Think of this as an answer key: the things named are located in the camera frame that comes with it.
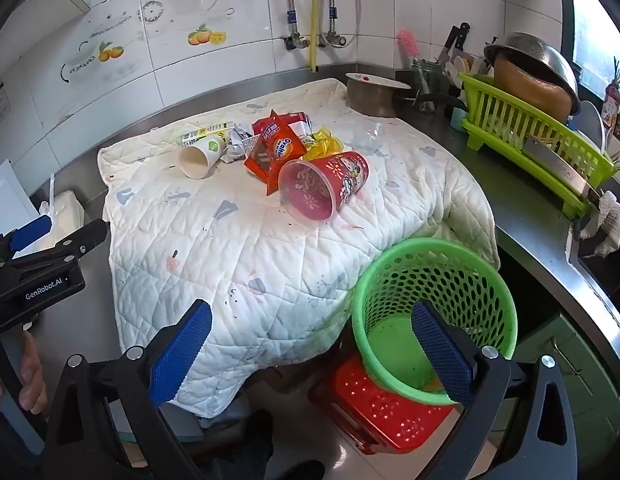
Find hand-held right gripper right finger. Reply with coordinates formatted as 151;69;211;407
411;301;578;480

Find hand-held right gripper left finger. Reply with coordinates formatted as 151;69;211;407
42;299;213;480

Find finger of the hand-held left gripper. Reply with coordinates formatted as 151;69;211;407
10;219;110;273
0;214;53;261

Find green plastic basket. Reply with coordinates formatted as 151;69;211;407
351;237;518;407

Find white paper cup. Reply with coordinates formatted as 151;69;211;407
178;135;227;180

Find yellow green drink carton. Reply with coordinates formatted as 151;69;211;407
180;122;235;148

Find silver wrapper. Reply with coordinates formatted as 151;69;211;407
220;127;255;163

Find orange snack wrapper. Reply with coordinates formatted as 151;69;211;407
244;110;308;196

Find red printed plastic cup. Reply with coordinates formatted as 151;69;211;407
279;151;371;222

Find clear plastic cup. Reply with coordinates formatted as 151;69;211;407
360;120;391;155

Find yellow plastic wrapper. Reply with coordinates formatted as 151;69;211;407
302;130;345;161

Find person's left hand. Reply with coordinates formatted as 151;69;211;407
17;344;49;414

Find white tissue pack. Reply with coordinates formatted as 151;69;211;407
40;190;85;246

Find white board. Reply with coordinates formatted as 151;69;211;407
0;160;53;261

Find red plastic stool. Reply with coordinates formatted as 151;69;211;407
310;350;471;456

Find white quilted blanket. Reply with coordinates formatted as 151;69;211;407
97;78;501;418

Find green cabinet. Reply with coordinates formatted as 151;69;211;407
510;310;620;456

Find person's black shoe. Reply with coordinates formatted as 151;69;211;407
277;460;325;480

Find white rag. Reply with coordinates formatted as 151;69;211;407
579;191;620;260

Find green dish rack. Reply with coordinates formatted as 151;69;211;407
457;72;618;220

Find steel cleaver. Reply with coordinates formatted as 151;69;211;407
521;135;603;206

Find glass jar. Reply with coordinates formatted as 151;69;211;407
412;59;451;113

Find white plate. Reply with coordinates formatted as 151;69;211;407
572;100;606;153

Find brown clay pot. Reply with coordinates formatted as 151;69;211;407
492;55;573;121

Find white pot lid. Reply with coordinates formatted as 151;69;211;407
346;72;413;90

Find white spatulas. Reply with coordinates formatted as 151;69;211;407
452;54;487;77

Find pink bottle brush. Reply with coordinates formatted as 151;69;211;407
396;28;431;111

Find metal colander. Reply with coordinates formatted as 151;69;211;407
483;32;581;111

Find metal cabinet handle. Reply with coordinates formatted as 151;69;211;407
550;335;583;376

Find metal pot with black handle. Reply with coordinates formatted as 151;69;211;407
346;80;468;118

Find yellow hose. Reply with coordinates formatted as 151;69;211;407
310;0;327;72

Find black handled knife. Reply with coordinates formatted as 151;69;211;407
440;22;472;66

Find thin white hose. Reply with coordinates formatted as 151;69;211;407
340;0;361;46

